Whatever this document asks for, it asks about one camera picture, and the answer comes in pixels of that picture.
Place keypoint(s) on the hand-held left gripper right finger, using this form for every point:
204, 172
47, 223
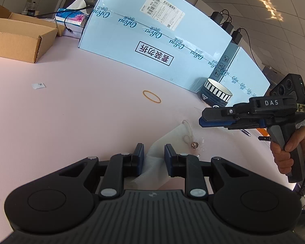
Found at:
169, 157

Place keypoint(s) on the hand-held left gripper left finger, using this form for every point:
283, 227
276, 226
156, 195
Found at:
140, 157

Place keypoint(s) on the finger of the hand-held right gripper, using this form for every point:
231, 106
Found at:
213, 122
218, 111

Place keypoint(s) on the white translucent shopping bag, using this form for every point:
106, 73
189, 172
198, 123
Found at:
155, 157

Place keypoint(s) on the person's right hand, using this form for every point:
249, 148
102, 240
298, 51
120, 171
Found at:
282, 157

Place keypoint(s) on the dark blue ceramic bowl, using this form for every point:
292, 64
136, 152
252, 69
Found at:
208, 99

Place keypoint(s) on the white striped ceramic bowl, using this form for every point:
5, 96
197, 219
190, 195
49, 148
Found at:
216, 90

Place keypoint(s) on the grey pen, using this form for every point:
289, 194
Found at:
245, 132

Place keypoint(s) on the orange rubber band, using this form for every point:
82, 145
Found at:
145, 95

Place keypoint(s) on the black power adapter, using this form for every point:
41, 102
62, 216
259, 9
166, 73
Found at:
237, 36
216, 17
227, 27

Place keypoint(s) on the blue floral tissue box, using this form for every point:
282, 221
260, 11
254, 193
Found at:
71, 17

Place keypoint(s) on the open brown cardboard box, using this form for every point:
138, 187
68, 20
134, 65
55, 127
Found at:
15, 43

